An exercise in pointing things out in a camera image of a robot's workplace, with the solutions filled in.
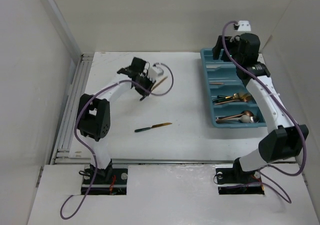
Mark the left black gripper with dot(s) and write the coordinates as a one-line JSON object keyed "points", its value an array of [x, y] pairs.
{"points": [[151, 83]]}

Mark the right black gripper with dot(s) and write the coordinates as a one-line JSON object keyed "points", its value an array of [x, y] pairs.
{"points": [[216, 49]]}

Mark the gold fork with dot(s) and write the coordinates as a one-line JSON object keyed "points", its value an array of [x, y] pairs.
{"points": [[237, 97]]}

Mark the copper spoon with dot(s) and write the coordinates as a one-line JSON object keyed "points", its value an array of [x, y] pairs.
{"points": [[245, 112]]}

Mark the white plastic spoon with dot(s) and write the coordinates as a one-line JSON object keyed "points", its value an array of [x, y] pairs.
{"points": [[242, 119]]}

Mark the silver round spoon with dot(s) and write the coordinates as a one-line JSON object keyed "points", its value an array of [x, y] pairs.
{"points": [[254, 119]]}

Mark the rose copper fork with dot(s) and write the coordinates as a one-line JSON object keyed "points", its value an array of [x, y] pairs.
{"points": [[225, 102]]}

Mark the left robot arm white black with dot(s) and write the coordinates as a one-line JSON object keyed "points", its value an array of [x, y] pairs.
{"points": [[93, 120]]}

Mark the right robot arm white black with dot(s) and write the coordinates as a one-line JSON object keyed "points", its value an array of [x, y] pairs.
{"points": [[286, 138]]}

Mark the blue plastic cutlery tray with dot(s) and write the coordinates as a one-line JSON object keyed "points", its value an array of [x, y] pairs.
{"points": [[232, 85]]}

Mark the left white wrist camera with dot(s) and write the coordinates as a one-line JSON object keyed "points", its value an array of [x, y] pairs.
{"points": [[155, 72]]}

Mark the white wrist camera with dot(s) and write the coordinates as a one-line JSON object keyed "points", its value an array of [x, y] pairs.
{"points": [[155, 72], [242, 26]]}

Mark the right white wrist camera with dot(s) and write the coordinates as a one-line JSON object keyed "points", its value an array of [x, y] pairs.
{"points": [[242, 26]]}

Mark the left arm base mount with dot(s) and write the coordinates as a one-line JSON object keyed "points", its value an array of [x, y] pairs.
{"points": [[114, 184]]}

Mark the aluminium rail frame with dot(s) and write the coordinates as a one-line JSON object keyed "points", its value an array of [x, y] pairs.
{"points": [[65, 130]]}

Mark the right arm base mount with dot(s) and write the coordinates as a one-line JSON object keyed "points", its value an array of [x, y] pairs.
{"points": [[229, 183]]}

